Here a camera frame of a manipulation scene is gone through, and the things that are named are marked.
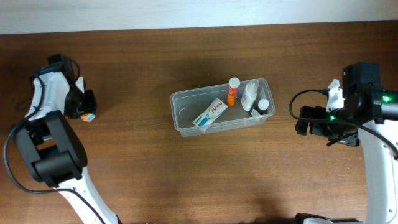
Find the small jar gold lid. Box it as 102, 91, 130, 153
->
80, 113, 96, 122

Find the dark bottle white cap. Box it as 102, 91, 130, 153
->
255, 98, 269, 115

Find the white spray bottle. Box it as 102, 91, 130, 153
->
241, 79, 259, 112

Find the orange tube white cap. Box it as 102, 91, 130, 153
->
227, 77, 241, 106

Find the white Panadol box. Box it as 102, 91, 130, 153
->
192, 98, 228, 127

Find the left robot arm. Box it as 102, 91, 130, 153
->
3, 54, 120, 223

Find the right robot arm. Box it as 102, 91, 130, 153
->
292, 62, 397, 223

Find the clear plastic container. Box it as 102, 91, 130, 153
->
170, 78, 276, 137

